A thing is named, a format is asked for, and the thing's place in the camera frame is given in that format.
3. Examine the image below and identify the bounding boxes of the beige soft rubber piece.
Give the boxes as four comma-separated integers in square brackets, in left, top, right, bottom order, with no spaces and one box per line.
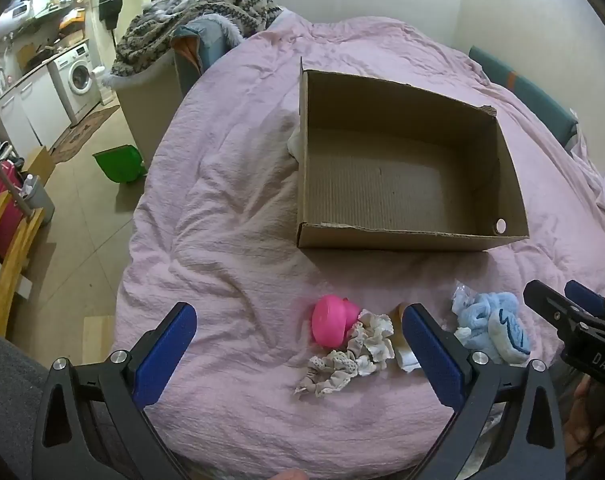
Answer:
[389,304,423,374]

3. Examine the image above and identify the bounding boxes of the beige fabric hamper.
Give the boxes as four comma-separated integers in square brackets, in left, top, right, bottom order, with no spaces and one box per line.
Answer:
[113,60,184,173]

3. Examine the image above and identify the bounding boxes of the person's grey trousers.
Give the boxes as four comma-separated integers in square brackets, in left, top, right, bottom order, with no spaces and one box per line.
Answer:
[0,324,50,480]

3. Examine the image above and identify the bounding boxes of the black hanging garment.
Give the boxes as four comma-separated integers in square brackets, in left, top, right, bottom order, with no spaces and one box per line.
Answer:
[98,0,124,32]

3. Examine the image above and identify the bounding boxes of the small cardboard box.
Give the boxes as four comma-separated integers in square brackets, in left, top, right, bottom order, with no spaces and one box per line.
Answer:
[19,145,58,187]

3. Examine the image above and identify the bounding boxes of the grey lace scrunchie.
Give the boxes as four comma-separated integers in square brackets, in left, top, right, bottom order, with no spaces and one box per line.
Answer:
[294,350,359,400]

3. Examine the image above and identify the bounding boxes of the patterned knit blanket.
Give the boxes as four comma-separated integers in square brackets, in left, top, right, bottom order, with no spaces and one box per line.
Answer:
[110,0,284,89]

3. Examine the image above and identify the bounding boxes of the wooden chair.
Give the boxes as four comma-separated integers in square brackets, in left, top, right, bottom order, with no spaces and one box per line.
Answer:
[0,204,46,339]

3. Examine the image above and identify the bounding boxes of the person's right hand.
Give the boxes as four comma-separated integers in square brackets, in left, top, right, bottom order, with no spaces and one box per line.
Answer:
[565,377,603,467]

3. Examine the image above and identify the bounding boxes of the white cloth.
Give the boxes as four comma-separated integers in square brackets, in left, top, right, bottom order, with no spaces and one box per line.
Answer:
[287,124,306,162]

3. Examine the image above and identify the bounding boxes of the green dustpan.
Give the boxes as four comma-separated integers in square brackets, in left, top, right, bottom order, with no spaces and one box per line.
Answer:
[92,143,148,185]

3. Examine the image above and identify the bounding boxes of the grey bin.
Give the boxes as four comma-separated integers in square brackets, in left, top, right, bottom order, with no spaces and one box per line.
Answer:
[19,174,56,227]

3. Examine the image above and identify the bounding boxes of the white kitchen cabinets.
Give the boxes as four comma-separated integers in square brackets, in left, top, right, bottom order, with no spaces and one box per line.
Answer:
[0,66,72,150]

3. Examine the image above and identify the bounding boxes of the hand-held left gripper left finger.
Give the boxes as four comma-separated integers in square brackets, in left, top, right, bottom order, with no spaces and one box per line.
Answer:
[32,302,198,480]

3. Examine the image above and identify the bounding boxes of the pink bed cover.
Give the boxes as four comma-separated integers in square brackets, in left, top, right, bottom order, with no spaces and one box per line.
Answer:
[111,12,605,476]

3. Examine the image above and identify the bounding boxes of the brown cardboard box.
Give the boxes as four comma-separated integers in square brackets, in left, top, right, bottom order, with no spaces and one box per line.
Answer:
[295,56,530,253]

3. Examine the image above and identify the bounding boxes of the clear plastic bag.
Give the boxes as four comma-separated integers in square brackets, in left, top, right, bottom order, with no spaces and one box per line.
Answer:
[451,280,478,312]

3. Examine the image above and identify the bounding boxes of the brown floor rug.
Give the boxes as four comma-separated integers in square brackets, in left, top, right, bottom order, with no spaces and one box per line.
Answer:
[49,104,122,165]

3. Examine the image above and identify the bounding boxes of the white crumpled sheet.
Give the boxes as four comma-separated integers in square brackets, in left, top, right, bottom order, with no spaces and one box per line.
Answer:
[569,124,605,217]

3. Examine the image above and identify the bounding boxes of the red suitcase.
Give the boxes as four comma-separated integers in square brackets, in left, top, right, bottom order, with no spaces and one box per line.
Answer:
[0,159,27,257]

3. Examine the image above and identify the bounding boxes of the teal headboard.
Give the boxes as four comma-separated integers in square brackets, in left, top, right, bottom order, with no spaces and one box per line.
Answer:
[467,45,581,150]

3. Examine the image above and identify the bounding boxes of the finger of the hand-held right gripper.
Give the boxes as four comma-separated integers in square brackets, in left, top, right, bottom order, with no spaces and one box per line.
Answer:
[565,280,605,327]
[525,280,591,342]

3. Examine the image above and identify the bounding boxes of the white washing machine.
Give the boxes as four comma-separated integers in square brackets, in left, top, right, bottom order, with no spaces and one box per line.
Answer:
[51,42,104,122]

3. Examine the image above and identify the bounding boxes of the kitchen wall shelf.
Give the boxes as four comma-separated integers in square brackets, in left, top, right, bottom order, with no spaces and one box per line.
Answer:
[1,0,99,25]

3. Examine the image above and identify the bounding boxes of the cream lace scrunchie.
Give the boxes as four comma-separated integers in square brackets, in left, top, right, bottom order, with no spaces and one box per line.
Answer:
[349,310,396,377]

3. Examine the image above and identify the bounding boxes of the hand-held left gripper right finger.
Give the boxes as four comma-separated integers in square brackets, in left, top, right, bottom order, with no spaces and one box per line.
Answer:
[403,302,566,480]

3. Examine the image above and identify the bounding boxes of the light blue fluffy sock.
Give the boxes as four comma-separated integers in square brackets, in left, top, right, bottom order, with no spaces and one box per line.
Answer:
[487,304,531,364]
[455,292,503,347]

